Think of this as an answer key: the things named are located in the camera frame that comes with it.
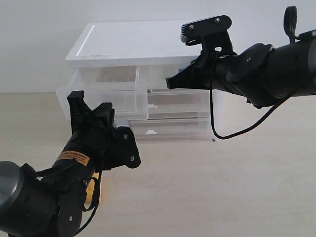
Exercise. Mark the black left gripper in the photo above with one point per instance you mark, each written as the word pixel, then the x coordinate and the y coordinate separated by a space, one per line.
pixel 92 136

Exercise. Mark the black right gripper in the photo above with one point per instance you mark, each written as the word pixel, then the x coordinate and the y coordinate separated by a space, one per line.
pixel 211 76

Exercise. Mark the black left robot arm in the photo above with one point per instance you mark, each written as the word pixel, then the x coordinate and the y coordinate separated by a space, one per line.
pixel 51 202

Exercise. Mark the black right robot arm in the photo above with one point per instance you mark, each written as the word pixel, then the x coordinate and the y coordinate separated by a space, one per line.
pixel 262 74

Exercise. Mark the clear middle wide drawer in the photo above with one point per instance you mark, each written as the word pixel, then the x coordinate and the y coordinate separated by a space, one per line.
pixel 168 105

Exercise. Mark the clear wide drawer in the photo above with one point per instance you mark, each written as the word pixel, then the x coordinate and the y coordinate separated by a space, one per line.
pixel 168 105
pixel 172 129

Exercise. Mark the clear bottom wide drawer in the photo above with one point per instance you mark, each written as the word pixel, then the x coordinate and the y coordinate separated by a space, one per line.
pixel 172 129

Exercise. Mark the white plastic drawer cabinet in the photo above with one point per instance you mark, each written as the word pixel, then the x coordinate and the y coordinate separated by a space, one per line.
pixel 153 44

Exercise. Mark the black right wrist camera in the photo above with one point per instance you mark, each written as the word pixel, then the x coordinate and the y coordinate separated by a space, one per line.
pixel 211 33

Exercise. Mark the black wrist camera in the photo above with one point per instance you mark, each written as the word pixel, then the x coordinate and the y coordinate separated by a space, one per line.
pixel 123 150
pixel 211 33

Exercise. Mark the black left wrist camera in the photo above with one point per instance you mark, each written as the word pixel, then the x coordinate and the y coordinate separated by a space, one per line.
pixel 123 150

